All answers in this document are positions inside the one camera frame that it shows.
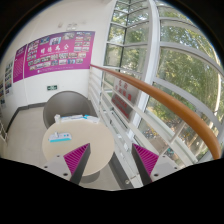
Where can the green exit sign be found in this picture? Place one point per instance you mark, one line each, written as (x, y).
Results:
(52, 87)

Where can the red lettered glass sign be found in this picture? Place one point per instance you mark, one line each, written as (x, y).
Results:
(124, 97)

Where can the white framed window wall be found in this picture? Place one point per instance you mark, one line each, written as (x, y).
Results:
(152, 41)

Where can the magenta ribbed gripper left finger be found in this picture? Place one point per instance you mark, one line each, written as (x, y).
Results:
(71, 165)

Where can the white metal railing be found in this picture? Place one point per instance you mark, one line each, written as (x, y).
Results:
(129, 125)

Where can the large magenta wall poster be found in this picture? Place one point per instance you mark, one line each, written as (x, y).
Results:
(58, 52)

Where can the photo board on left wall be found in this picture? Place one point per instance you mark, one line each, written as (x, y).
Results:
(9, 77)

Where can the wooden handrail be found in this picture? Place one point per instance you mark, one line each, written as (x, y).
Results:
(181, 110)

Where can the grey curved armchair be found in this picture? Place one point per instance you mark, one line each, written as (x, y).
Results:
(66, 103)

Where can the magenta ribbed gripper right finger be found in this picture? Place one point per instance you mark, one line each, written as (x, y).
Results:
(152, 167)

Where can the small magenta wall poster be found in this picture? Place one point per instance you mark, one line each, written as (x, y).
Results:
(18, 64)

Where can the round beige table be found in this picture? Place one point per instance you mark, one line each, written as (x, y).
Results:
(82, 132)

